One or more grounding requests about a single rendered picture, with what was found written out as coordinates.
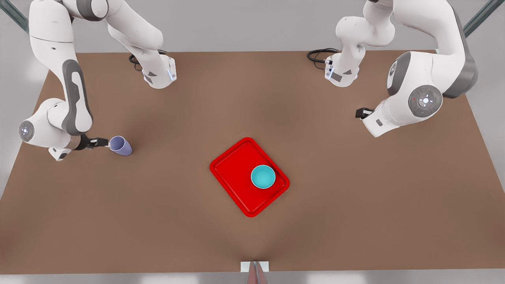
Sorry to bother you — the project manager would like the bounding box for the silver frame post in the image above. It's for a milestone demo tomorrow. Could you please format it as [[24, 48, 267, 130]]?
[[0, 0, 30, 34], [435, 0, 505, 54], [241, 261, 270, 284]]

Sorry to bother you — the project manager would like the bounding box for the red tray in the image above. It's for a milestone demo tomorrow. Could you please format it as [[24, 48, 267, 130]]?
[[209, 137, 290, 218]]

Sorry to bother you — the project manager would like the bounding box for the black cable loop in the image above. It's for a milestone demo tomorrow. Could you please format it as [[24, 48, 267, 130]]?
[[129, 50, 168, 72], [307, 48, 341, 72]]

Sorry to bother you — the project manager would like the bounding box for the teal bowl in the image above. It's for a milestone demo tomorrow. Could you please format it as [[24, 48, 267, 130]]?
[[251, 165, 276, 189]]

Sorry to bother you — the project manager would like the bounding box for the purple cup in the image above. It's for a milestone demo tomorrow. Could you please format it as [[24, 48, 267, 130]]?
[[109, 136, 133, 157]]

